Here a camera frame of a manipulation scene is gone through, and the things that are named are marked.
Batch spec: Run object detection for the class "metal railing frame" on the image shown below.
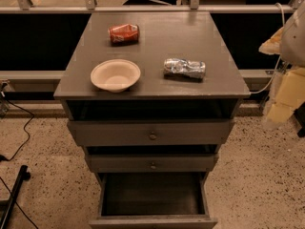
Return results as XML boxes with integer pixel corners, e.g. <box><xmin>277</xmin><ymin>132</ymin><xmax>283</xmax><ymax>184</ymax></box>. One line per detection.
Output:
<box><xmin>0</xmin><ymin>0</ymin><xmax>305</xmax><ymax>15</ymax></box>

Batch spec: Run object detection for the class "top grey drawer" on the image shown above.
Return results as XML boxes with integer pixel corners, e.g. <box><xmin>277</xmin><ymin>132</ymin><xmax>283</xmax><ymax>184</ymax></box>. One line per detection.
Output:
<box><xmin>68</xmin><ymin>120</ymin><xmax>234</xmax><ymax>147</ymax></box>

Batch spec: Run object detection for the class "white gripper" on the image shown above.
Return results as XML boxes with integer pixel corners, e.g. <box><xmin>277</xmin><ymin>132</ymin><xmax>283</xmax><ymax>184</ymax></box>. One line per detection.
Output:
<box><xmin>258</xmin><ymin>3</ymin><xmax>305</xmax><ymax>124</ymax></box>

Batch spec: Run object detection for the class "white paper bowl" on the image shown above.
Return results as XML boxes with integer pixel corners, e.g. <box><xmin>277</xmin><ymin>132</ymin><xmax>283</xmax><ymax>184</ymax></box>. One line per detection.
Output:
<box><xmin>91</xmin><ymin>59</ymin><xmax>141</xmax><ymax>93</ymax></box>

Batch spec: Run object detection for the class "grey drawer cabinet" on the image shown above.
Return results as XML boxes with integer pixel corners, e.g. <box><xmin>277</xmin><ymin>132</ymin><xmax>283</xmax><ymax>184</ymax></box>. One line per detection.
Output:
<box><xmin>52</xmin><ymin>10</ymin><xmax>252</xmax><ymax>229</ymax></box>

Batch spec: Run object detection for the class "middle grey drawer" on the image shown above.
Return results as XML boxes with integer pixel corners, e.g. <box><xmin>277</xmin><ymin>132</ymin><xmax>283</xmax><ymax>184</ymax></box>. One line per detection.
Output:
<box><xmin>85</xmin><ymin>154</ymin><xmax>218</xmax><ymax>173</ymax></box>

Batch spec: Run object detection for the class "bottom grey open drawer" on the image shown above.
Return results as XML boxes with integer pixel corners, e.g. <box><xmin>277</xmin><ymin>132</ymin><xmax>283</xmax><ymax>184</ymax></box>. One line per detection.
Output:
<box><xmin>90</xmin><ymin>173</ymin><xmax>217</xmax><ymax>229</ymax></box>

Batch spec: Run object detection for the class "black stand leg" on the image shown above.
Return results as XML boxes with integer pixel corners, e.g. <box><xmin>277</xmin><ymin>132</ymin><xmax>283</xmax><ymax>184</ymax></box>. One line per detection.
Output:
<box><xmin>0</xmin><ymin>165</ymin><xmax>31</xmax><ymax>229</ymax></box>

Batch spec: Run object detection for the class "white cable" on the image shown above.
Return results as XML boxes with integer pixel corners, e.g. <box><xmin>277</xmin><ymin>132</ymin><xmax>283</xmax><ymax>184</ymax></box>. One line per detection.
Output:
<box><xmin>250</xmin><ymin>2</ymin><xmax>286</xmax><ymax>95</ymax></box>

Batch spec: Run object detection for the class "black floor cable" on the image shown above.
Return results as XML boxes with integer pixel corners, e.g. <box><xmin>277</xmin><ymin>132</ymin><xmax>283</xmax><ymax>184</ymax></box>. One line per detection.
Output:
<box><xmin>0</xmin><ymin>98</ymin><xmax>36</xmax><ymax>162</ymax></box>

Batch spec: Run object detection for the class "red crushed coke can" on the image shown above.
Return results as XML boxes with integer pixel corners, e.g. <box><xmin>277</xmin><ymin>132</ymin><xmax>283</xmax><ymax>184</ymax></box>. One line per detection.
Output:
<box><xmin>108</xmin><ymin>24</ymin><xmax>139</xmax><ymax>44</ymax></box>

